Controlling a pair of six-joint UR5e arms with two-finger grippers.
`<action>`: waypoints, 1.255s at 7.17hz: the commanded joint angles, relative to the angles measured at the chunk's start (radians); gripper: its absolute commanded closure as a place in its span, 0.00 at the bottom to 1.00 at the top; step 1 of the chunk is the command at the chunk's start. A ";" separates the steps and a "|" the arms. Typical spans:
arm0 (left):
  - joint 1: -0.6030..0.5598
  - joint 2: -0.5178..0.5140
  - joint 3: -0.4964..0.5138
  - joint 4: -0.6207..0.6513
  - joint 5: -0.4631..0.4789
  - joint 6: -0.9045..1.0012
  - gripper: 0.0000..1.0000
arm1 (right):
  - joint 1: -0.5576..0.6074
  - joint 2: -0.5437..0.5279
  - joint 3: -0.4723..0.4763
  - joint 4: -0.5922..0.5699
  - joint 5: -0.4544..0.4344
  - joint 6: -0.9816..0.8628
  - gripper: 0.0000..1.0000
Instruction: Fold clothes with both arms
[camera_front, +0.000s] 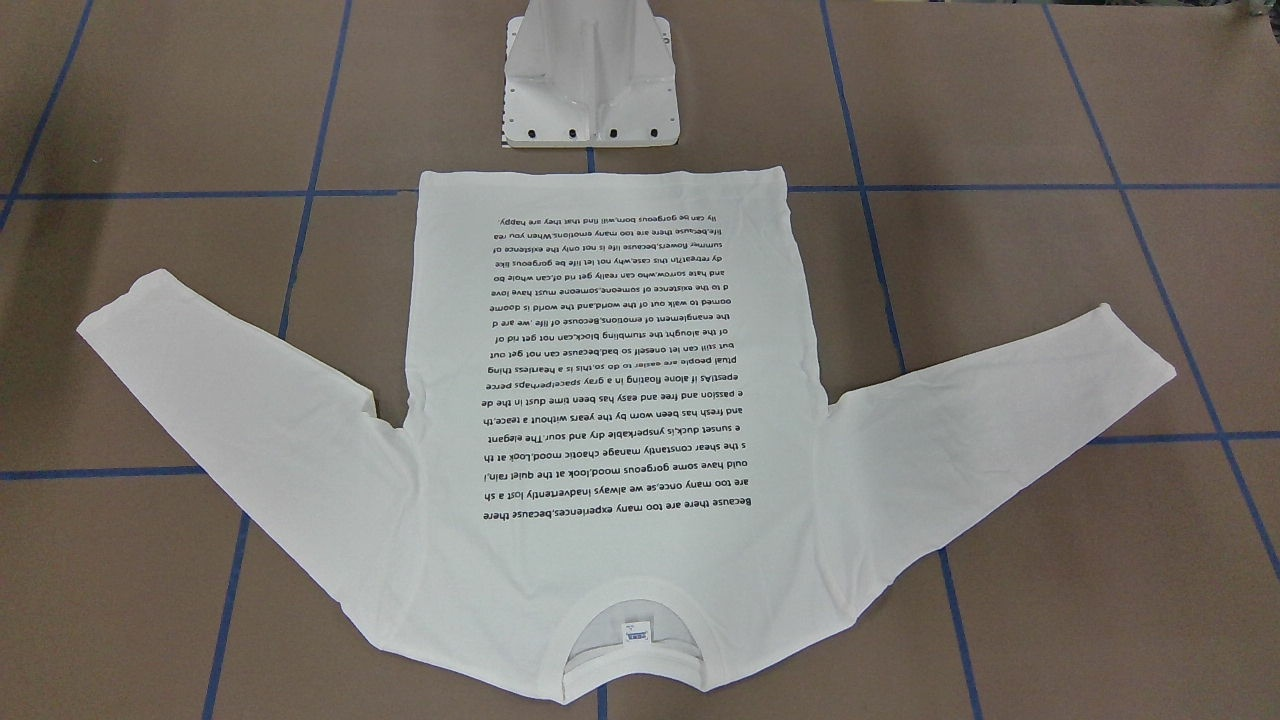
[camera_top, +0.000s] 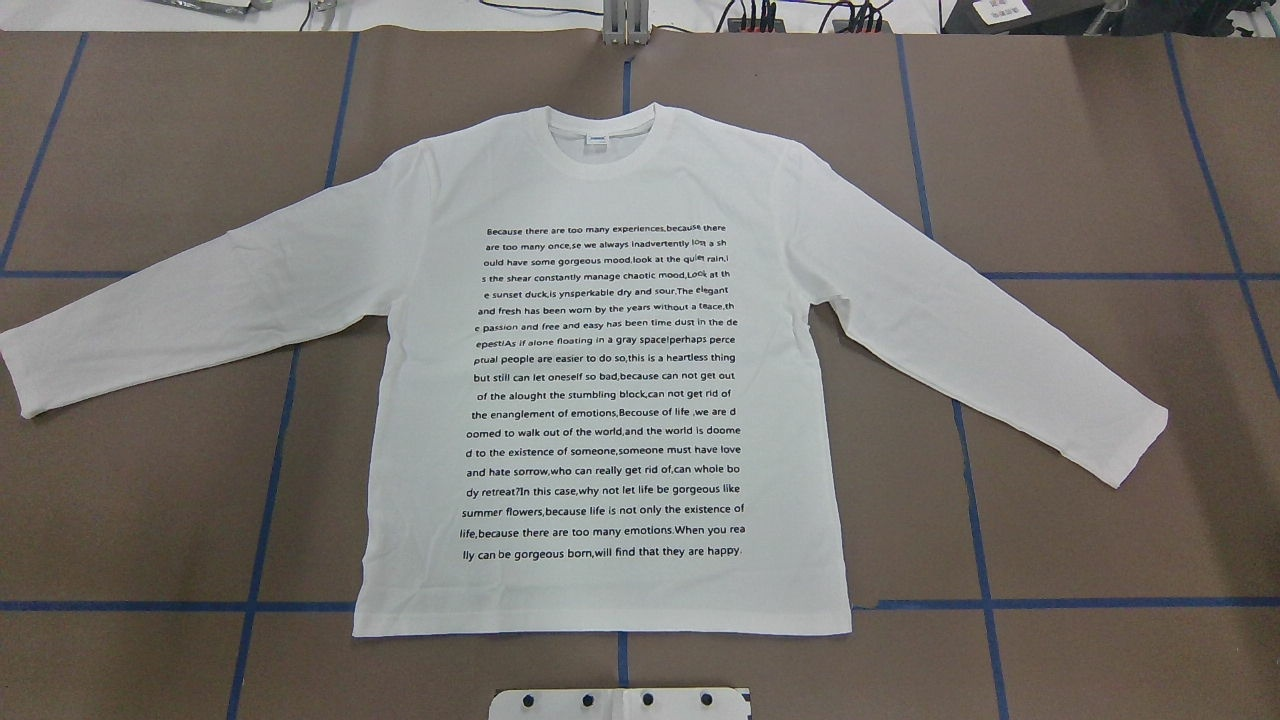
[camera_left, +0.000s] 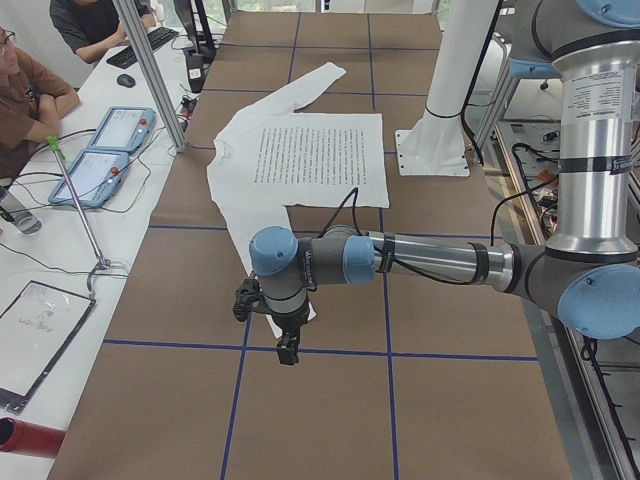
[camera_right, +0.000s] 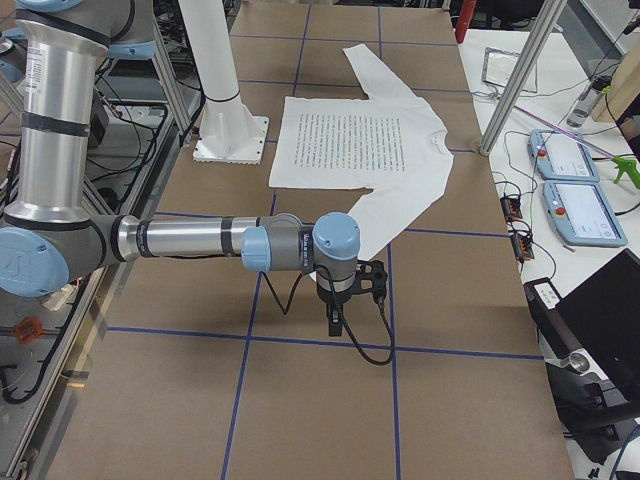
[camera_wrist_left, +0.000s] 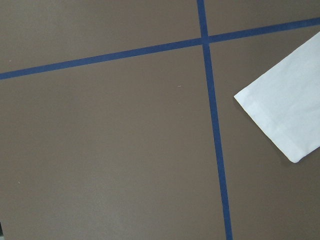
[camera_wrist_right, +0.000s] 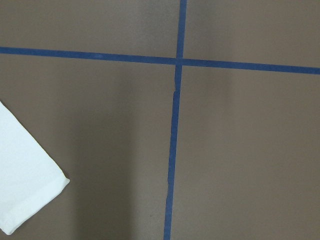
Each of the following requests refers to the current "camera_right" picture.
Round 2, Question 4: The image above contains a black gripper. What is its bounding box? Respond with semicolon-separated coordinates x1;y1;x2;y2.
317;286;350;336

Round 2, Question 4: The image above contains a white long-sleeve printed shirt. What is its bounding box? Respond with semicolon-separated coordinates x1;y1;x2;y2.
269;44;454;260

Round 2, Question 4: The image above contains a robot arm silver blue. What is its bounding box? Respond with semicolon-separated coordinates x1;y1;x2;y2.
1;1;364;336

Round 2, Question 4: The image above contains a lower orange black connector box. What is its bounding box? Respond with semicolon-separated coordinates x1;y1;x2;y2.
510;232;535;264

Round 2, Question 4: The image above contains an orange black connector box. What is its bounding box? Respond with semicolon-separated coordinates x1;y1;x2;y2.
500;196;523;222
510;232;535;264

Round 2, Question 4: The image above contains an upper orange black connector box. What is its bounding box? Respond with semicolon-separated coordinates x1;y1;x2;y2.
500;196;523;222

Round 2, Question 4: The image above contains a lower blue teach pendant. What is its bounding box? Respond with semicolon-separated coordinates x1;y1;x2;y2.
543;180;628;248

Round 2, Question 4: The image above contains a blue teach pendant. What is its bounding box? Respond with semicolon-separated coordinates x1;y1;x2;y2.
528;129;600;183
543;180;628;248

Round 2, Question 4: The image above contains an upper blue teach pendant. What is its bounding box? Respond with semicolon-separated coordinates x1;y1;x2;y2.
528;129;600;183

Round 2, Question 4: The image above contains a clear water bottle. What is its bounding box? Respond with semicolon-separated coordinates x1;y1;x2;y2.
566;75;612;128

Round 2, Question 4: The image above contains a red cylinder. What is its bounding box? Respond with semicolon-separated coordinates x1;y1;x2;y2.
454;0;477;44

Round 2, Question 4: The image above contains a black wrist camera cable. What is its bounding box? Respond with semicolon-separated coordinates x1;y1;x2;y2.
261;264;394;366

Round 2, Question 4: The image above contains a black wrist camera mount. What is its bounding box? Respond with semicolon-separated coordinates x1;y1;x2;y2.
349;260;388;305

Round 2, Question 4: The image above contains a white pedestal column with base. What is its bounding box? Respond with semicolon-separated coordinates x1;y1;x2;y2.
179;0;269;165

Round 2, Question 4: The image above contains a green handled reach grabber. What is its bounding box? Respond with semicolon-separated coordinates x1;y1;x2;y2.
514;105;640;189

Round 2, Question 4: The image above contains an aluminium frame post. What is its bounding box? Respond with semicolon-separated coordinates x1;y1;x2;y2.
478;0;567;156

